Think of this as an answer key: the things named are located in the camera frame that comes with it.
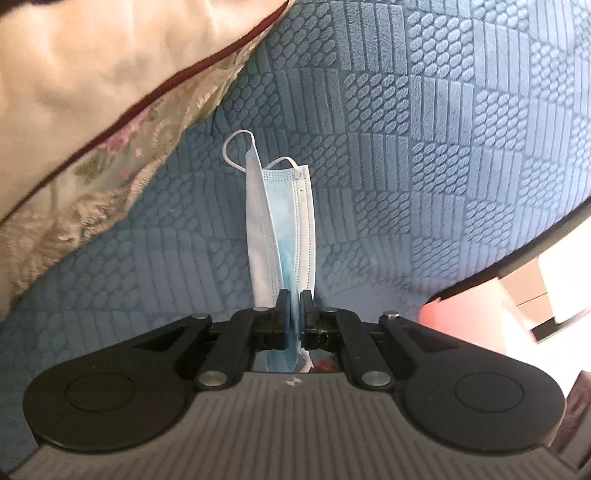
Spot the pink bin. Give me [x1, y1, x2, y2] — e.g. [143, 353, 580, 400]
[418, 277, 539, 357]

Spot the floral cream cushion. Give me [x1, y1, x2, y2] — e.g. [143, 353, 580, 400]
[0, 0, 296, 319]

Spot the blue face mask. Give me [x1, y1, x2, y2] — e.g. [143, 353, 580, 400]
[223, 130, 319, 372]

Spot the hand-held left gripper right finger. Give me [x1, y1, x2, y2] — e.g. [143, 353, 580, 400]
[300, 290, 467, 388]

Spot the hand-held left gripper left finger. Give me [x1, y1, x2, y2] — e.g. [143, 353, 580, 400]
[122, 288, 291, 389]

